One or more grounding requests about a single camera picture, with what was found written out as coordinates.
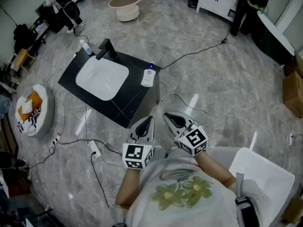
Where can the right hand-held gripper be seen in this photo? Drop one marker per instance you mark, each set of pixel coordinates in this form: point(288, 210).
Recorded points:
point(193, 139)

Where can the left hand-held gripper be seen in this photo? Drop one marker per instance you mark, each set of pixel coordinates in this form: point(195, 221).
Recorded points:
point(136, 154)

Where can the white bottle with blue cap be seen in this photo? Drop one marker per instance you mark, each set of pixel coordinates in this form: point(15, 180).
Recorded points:
point(148, 75)

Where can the person's right forearm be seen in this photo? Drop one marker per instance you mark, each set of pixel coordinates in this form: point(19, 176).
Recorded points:
point(213, 168)

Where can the person's left forearm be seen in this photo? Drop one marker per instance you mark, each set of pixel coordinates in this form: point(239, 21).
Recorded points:
point(129, 188)

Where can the clear bottle with blue liquid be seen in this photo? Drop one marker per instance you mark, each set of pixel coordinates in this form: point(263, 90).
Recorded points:
point(86, 47)

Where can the black vanity cabinet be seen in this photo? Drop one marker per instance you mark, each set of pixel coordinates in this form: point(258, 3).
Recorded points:
point(132, 96)

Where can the white sink basin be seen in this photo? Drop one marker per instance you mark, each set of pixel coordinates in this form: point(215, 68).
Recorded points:
point(101, 77)

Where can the white flower print shirt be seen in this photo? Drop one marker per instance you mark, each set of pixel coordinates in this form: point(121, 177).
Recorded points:
point(189, 197)

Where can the small white power strip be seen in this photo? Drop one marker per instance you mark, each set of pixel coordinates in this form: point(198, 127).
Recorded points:
point(56, 140)

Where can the black faucet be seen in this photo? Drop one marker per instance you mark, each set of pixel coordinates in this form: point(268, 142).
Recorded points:
point(106, 47)

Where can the black power adapter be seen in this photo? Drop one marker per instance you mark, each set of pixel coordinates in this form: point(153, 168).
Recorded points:
point(224, 41)

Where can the orange cushion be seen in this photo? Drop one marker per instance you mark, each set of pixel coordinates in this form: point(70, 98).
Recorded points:
point(35, 99)

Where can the black white striped cloth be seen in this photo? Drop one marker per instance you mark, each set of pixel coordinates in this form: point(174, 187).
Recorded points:
point(32, 120)

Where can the white square pillow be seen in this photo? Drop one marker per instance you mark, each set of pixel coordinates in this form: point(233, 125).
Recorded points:
point(26, 106)

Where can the large cardboard box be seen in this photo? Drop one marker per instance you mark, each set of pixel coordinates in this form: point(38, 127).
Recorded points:
point(293, 93)

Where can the black mesh waste bin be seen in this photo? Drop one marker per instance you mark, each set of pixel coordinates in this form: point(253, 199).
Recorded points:
point(193, 1)

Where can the round cream coffee table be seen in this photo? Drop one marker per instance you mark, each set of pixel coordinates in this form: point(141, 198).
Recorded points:
point(126, 5)

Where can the black and white bathtub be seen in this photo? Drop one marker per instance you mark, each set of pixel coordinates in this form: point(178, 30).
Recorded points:
point(270, 37)

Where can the small cardboard box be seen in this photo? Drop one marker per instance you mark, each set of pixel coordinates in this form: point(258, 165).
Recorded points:
point(297, 65)

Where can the wooden stool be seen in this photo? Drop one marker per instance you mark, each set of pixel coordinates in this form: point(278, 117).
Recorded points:
point(21, 58)

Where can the black backpack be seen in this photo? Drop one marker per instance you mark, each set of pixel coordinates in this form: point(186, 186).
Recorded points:
point(22, 35)

